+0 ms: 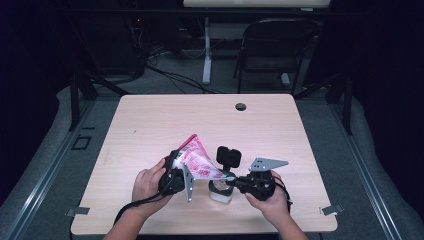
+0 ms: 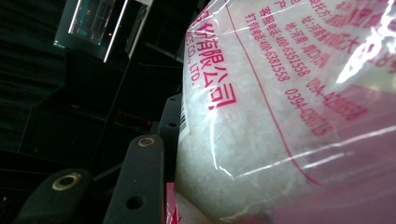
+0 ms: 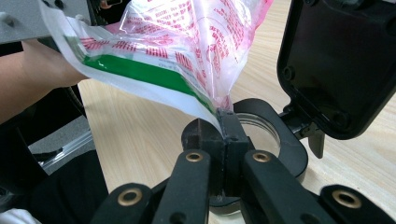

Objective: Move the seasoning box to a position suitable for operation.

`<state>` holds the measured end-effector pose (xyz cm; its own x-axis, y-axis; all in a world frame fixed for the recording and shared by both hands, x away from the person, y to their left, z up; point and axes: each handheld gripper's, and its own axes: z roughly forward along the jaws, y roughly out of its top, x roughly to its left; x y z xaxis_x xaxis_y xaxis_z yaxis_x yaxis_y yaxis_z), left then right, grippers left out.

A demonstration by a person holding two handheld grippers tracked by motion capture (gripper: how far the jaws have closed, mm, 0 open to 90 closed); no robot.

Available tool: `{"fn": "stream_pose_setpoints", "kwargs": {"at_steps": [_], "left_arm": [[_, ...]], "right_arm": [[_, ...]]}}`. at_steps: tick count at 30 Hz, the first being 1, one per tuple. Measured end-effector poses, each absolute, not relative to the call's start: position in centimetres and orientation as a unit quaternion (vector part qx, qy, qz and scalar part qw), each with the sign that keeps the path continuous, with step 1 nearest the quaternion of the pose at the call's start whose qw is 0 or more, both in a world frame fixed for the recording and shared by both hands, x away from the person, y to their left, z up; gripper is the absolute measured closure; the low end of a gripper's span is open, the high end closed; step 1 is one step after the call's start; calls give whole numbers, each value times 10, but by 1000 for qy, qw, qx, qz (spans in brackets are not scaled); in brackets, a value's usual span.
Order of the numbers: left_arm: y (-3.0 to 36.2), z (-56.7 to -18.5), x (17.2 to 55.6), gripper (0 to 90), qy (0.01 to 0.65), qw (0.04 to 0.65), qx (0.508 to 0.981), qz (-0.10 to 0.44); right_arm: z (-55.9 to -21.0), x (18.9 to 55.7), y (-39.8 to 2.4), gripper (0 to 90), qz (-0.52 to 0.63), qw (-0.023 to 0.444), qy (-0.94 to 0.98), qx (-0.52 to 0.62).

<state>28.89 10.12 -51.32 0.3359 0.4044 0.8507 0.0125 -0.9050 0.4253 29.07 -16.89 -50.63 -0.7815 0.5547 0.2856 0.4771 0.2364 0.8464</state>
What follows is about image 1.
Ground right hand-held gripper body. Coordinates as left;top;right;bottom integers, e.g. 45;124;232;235
238;157;289;202

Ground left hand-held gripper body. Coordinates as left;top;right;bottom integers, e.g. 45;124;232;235
158;159;196;203

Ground red white plastic seasoning bag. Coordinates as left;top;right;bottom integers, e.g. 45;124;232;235
173;133;234;183

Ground clear square jar black lid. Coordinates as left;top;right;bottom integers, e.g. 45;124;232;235
208;145;242;205

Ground person's left hand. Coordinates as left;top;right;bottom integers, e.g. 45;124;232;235
132;158;173;215

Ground person's right hand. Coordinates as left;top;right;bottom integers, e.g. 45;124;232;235
244;170;291;228

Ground white desk leg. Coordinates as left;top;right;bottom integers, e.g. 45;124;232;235
202;16;213;86

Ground black metal stand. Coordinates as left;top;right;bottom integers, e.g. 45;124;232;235
293;71;354;136
68;71;131;132

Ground dark equipment with red light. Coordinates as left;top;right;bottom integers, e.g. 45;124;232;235
96;13;148;78

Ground black folding chair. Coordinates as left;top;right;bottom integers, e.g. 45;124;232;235
233;18;321;96

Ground right hand-held gripper black cable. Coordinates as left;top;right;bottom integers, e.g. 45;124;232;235
274;176;294;214

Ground hand-held gripper black cable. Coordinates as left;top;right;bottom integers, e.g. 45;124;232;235
274;176;294;214
113;192;168;225

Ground left hand-held gripper black cable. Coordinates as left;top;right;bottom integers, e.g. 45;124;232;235
113;192;168;225

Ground grey metal table bracket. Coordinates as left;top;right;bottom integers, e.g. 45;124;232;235
65;206;91;218
319;203;344;217

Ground black floor cables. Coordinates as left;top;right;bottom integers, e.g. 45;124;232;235
146;63;221;95

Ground aluminium floor rail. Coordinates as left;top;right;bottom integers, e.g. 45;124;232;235
0;99;98;240
328;99;406;240

